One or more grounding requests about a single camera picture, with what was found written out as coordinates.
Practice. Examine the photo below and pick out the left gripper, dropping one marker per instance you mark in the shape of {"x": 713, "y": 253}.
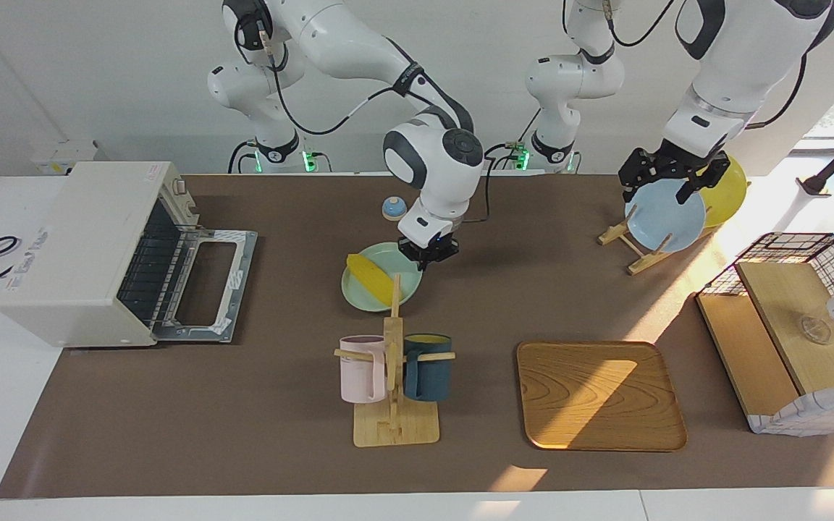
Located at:
{"x": 681, "y": 159}

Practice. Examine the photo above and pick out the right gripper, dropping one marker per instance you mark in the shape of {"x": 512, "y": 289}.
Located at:
{"x": 428, "y": 251}

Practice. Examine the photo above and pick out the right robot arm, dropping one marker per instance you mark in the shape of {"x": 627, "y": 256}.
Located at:
{"x": 344, "y": 43}

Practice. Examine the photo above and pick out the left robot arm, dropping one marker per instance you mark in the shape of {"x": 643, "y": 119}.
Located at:
{"x": 721, "y": 79}

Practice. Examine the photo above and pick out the yellow corn cob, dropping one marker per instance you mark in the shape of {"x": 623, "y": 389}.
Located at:
{"x": 370, "y": 278}

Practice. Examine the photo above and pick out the white toaster oven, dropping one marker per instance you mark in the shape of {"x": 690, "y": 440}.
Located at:
{"x": 77, "y": 246}

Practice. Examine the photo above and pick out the light blue plate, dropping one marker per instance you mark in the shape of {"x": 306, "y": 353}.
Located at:
{"x": 667, "y": 221}

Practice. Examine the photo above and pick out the small blue bell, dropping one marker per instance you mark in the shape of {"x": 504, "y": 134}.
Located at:
{"x": 393, "y": 210}

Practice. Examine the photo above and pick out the yellow plate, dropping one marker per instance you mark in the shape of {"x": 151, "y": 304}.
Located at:
{"x": 728, "y": 195}

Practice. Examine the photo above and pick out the light green plate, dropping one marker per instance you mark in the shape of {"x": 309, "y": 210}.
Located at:
{"x": 359, "y": 297}

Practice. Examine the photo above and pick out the wooden plate rack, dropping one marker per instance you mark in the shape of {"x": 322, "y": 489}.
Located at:
{"x": 638, "y": 260}

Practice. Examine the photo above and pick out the dark blue mug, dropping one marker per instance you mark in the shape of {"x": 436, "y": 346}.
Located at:
{"x": 431, "y": 376}

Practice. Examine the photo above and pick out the pink mug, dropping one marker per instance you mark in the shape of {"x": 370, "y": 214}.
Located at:
{"x": 360, "y": 373}

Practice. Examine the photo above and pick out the wooden lid with glass knob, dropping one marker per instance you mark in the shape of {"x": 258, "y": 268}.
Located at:
{"x": 786, "y": 311}

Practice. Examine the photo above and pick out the wooden mug rack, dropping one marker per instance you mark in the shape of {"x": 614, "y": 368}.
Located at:
{"x": 395, "y": 427}

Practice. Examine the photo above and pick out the wooden board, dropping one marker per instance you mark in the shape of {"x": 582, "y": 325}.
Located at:
{"x": 746, "y": 354}

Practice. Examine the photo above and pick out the wooden tray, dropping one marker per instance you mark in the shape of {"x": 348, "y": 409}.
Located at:
{"x": 598, "y": 398}

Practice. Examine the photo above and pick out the white checked cloth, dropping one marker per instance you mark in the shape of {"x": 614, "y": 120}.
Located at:
{"x": 815, "y": 416}

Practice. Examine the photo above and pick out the white socket box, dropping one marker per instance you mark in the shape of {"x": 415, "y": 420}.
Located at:
{"x": 62, "y": 155}

